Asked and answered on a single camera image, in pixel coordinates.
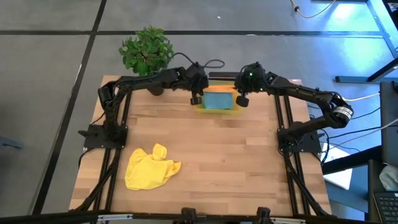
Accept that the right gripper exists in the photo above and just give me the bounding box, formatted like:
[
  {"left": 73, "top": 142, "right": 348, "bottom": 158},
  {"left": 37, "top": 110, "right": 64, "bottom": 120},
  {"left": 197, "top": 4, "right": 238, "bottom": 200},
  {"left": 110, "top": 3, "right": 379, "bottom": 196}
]
[{"left": 234, "top": 62, "right": 267, "bottom": 108}]

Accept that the orange microfiber towel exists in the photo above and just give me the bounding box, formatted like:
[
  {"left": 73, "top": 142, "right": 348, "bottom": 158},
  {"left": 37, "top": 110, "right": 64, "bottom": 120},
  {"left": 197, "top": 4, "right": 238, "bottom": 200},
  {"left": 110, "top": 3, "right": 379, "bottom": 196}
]
[{"left": 203, "top": 84, "right": 238, "bottom": 94}]

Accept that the blue microfiber towel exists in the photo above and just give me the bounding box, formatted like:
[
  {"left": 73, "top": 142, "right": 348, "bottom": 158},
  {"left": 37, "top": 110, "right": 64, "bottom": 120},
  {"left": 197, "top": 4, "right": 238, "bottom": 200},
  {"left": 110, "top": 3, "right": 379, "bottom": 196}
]
[{"left": 201, "top": 91, "right": 236, "bottom": 110}]

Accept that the yellow microfiber towel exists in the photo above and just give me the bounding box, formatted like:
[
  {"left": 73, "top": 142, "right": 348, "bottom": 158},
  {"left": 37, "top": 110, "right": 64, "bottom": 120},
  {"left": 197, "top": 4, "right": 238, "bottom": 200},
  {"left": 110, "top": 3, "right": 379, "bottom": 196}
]
[{"left": 124, "top": 142, "right": 183, "bottom": 191}]

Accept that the black bar device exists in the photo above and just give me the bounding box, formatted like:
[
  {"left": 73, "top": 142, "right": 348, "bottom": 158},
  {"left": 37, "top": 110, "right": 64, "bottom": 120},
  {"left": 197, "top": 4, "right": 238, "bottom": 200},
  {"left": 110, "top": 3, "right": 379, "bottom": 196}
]
[{"left": 208, "top": 71, "right": 240, "bottom": 79}]

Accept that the yellow translucent plastic bin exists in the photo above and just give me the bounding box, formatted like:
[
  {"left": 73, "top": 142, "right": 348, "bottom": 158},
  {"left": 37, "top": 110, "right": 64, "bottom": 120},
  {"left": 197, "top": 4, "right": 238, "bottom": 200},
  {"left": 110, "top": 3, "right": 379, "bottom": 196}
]
[{"left": 195, "top": 79, "right": 243, "bottom": 115}]

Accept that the green plant in black pot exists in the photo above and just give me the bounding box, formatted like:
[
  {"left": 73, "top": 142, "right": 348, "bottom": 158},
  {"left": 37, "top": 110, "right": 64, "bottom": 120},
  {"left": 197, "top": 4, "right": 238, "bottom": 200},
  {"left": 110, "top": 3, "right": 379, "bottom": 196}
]
[{"left": 118, "top": 25, "right": 175, "bottom": 96}]

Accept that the white paper sheet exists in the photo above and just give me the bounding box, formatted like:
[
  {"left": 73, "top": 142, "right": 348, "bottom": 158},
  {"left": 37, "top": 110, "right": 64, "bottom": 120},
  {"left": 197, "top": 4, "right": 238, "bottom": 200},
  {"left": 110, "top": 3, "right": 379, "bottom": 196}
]
[{"left": 323, "top": 146, "right": 354, "bottom": 190}]

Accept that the black rig clamp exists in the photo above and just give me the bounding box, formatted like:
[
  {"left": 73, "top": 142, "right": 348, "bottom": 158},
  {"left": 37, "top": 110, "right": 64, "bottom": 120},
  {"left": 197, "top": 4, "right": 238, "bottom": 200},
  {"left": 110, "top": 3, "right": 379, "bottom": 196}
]
[
  {"left": 256, "top": 207, "right": 272, "bottom": 223},
  {"left": 181, "top": 207, "right": 197, "bottom": 223}
]

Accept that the dark grey monitor back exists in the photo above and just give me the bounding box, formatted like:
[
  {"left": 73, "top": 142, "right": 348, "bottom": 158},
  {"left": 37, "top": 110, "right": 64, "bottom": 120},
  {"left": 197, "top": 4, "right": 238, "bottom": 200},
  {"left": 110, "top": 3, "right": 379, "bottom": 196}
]
[{"left": 379, "top": 81, "right": 398, "bottom": 166}]

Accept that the grey crumpled bag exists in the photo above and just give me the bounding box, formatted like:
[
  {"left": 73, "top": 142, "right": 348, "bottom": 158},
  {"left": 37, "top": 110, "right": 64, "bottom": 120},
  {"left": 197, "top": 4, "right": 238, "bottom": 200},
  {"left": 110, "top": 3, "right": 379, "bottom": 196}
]
[{"left": 379, "top": 164, "right": 398, "bottom": 192}]

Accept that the black laptop keyboard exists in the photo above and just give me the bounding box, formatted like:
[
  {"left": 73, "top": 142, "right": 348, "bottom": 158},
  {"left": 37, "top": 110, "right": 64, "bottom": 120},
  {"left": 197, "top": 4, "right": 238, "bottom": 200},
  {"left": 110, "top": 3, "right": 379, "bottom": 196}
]
[{"left": 372, "top": 191, "right": 398, "bottom": 223}]

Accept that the black rig crossbeam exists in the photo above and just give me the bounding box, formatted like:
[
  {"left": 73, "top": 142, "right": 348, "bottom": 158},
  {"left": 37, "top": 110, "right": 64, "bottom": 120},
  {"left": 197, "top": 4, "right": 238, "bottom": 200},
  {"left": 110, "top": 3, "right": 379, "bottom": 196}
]
[{"left": 0, "top": 210, "right": 374, "bottom": 224}]

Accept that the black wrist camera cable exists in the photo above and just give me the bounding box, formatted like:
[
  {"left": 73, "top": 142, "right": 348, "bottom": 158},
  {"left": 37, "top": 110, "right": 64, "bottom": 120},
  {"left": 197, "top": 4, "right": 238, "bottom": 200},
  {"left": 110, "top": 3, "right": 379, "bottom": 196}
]
[{"left": 169, "top": 52, "right": 225, "bottom": 70}]

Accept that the black aluminium table frame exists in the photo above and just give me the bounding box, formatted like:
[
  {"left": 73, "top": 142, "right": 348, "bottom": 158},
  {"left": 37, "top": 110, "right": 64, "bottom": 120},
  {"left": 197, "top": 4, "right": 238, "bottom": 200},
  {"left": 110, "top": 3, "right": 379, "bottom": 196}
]
[{"left": 74, "top": 75, "right": 332, "bottom": 218}]

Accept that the yellow floor cable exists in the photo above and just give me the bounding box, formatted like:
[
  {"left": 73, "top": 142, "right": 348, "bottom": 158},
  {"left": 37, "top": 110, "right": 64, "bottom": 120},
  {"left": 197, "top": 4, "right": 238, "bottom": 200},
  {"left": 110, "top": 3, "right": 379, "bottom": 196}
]
[{"left": 290, "top": 0, "right": 337, "bottom": 19}]

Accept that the black desk frame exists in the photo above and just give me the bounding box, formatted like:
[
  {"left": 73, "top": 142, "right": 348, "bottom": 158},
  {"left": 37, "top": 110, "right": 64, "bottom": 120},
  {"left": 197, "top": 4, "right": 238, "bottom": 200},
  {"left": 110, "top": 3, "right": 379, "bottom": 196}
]
[{"left": 335, "top": 0, "right": 398, "bottom": 83}]

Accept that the pale yellow power cable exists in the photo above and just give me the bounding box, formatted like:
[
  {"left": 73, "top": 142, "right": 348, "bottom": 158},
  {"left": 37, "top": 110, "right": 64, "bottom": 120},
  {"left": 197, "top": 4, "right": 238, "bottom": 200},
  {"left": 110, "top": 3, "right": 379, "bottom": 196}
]
[{"left": 345, "top": 92, "right": 381, "bottom": 102}]

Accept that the black floor cable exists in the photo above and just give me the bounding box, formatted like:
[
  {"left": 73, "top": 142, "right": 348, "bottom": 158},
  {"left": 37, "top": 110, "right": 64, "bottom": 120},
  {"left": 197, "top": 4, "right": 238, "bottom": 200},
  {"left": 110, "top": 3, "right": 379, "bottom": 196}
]
[{"left": 353, "top": 107, "right": 382, "bottom": 121}]

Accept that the grey floor cable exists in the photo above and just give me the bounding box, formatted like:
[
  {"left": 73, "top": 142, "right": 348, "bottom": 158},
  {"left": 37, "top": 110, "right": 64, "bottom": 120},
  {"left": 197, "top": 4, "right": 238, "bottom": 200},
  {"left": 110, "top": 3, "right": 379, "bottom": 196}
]
[{"left": 356, "top": 118, "right": 398, "bottom": 139}]

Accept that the silver metal bracket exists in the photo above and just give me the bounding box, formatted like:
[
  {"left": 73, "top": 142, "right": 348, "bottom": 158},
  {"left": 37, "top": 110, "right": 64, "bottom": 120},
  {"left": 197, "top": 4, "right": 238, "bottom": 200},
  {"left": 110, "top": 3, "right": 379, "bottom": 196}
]
[
  {"left": 96, "top": 213, "right": 134, "bottom": 222},
  {"left": 269, "top": 217, "right": 307, "bottom": 224}
]

